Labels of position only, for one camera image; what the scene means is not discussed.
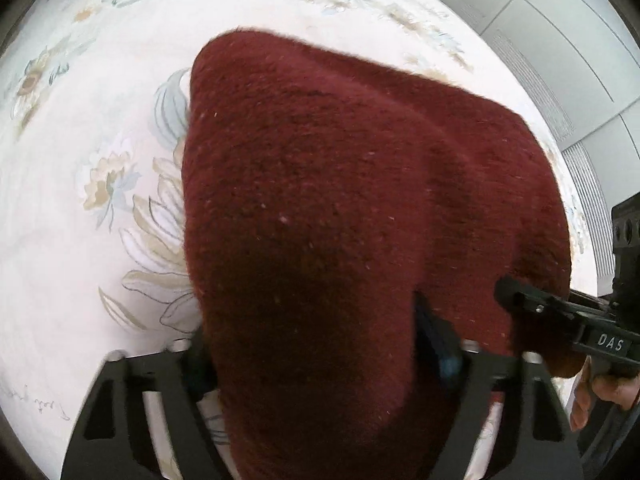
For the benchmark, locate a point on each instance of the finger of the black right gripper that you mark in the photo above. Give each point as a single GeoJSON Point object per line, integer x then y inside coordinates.
{"type": "Point", "coordinates": [582, 323]}

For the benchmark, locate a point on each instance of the white wardrobe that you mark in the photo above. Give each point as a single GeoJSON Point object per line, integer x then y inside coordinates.
{"type": "Point", "coordinates": [579, 64]}

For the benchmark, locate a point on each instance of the person's hand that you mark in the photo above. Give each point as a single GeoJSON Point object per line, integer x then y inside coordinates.
{"type": "Point", "coordinates": [623, 392]}

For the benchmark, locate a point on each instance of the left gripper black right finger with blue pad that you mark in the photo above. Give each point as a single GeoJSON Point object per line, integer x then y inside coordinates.
{"type": "Point", "coordinates": [513, 396]}

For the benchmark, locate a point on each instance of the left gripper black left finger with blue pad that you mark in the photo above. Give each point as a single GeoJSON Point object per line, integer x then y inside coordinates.
{"type": "Point", "coordinates": [141, 409]}

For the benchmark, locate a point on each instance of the white floral bed sheet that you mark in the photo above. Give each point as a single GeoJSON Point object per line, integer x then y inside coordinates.
{"type": "Point", "coordinates": [94, 100]}

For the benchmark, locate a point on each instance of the dark red knitted sweater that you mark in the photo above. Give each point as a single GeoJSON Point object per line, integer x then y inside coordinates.
{"type": "Point", "coordinates": [321, 193]}

